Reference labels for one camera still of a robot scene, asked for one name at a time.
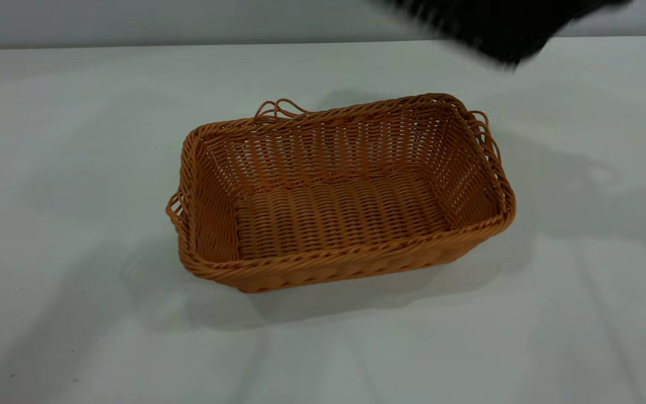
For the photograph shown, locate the dark brown wicker basket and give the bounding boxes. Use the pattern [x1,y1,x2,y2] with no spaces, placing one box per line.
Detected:
[382,0,632,67]

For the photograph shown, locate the orange brown wicker basket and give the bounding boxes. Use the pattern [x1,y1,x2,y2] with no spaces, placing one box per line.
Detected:
[165,93,516,294]

